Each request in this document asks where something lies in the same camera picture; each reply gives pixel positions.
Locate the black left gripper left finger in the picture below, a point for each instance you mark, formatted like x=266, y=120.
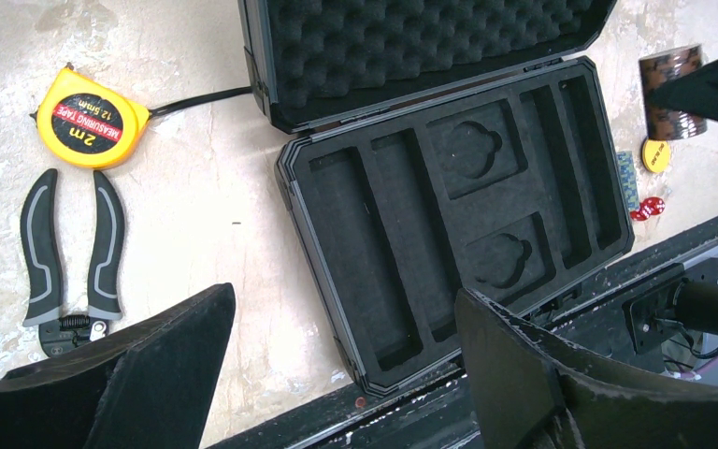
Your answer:
x=149, y=385

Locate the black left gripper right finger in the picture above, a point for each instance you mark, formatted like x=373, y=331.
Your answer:
x=534, y=389

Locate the yellow big blind button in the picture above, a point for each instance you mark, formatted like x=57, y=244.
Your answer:
x=655, y=155

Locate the black foam-lined poker case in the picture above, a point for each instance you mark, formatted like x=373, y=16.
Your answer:
x=436, y=145

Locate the green poker chip stack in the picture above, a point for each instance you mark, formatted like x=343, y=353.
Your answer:
x=628, y=174

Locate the red die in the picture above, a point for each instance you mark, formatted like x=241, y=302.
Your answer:
x=649, y=207

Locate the yellow measuring tape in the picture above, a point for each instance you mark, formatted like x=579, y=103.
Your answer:
x=86, y=124

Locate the grey black handled pliers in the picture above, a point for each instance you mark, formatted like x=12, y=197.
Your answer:
x=60, y=334

